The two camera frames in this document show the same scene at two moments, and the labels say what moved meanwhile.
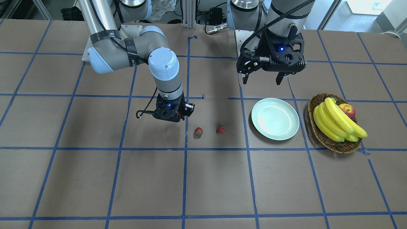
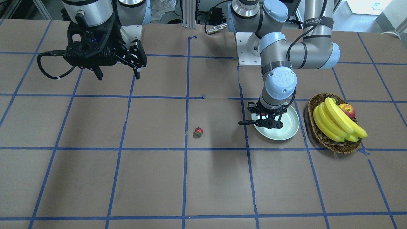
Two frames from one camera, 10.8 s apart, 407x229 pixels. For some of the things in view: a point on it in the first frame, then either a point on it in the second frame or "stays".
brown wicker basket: (328, 143) stays
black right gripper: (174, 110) to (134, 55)
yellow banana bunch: (333, 123) stays
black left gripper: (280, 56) to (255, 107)
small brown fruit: (198, 131) stays
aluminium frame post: (189, 14) stays
